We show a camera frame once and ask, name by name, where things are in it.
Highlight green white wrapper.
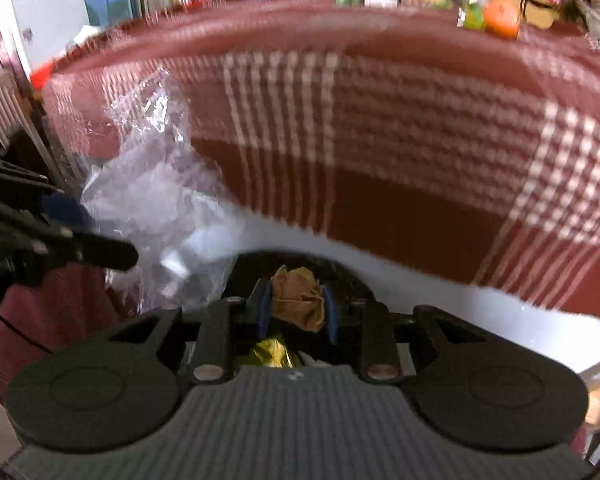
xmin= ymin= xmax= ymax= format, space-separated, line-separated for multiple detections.
xmin=455 ymin=0 xmax=487 ymax=31

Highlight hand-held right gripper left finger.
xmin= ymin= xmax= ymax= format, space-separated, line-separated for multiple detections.
xmin=107 ymin=280 xmax=276 ymax=386

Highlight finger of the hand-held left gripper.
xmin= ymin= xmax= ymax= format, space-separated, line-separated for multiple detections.
xmin=0 ymin=195 xmax=140 ymax=286
xmin=0 ymin=152 xmax=95 ymax=233

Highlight person's maroon striped clothing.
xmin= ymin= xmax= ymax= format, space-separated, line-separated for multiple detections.
xmin=0 ymin=260 xmax=131 ymax=402

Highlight white radiator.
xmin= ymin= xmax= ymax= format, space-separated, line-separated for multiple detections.
xmin=0 ymin=70 xmax=31 ymax=152

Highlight brown paper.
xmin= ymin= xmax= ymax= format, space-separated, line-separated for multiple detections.
xmin=271 ymin=266 xmax=327 ymax=334

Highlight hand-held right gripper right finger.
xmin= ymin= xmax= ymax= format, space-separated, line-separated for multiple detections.
xmin=321 ymin=284 xmax=487 ymax=385

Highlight mandarin orange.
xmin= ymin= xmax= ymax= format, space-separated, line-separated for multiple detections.
xmin=482 ymin=0 xmax=522 ymax=41

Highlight tan bag black handles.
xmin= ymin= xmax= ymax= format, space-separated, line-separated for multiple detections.
xmin=519 ymin=0 xmax=561 ymax=31

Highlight clear plastic bag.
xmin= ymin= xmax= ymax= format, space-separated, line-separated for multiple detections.
xmin=80 ymin=67 xmax=242 ymax=312

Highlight maroon plaid blanket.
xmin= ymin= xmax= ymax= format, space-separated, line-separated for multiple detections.
xmin=42 ymin=0 xmax=600 ymax=311

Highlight gold wrapper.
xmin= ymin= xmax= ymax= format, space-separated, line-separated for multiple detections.
xmin=240 ymin=337 xmax=302 ymax=370

